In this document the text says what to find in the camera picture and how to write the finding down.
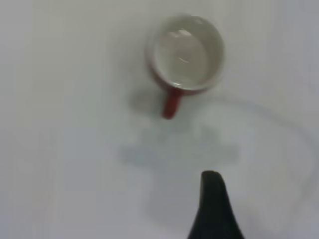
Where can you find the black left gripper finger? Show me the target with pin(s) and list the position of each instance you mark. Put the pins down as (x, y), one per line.
(214, 214)

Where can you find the red ceramic mug white inside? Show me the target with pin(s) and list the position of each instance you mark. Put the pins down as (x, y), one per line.
(187, 49)

